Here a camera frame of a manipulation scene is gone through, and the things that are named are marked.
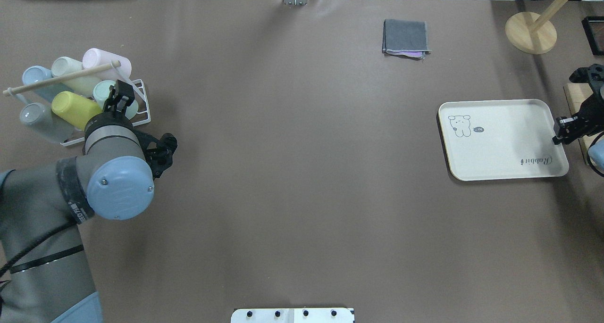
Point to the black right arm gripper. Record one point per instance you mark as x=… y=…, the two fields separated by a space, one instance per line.
x=591 y=108

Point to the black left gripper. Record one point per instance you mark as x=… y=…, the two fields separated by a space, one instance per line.
x=109 y=119

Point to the mint green cup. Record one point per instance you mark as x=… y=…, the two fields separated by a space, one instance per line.
x=101 y=93

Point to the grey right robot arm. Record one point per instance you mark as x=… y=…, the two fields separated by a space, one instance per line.
x=589 y=120

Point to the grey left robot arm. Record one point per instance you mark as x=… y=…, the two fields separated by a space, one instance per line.
x=49 y=276

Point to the pink cup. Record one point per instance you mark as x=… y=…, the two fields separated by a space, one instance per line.
x=96 y=57

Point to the yellow cup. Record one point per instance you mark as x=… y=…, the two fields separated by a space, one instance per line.
x=75 y=109

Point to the cream rabbit tray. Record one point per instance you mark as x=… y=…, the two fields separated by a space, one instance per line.
x=500 y=140

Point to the grey cup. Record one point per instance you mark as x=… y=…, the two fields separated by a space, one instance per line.
x=40 y=119

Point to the dark framed tray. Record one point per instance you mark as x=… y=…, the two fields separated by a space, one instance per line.
x=594 y=30

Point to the wooden mug tree stand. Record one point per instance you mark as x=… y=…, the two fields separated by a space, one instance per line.
x=531 y=32

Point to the folded grey cloth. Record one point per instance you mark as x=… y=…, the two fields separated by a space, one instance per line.
x=405 y=38

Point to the white wire cup rack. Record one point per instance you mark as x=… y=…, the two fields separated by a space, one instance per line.
x=142 y=116

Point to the wooden rack handle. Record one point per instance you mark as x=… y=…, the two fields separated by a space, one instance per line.
x=64 y=78

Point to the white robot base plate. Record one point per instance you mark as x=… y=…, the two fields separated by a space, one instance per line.
x=294 y=315

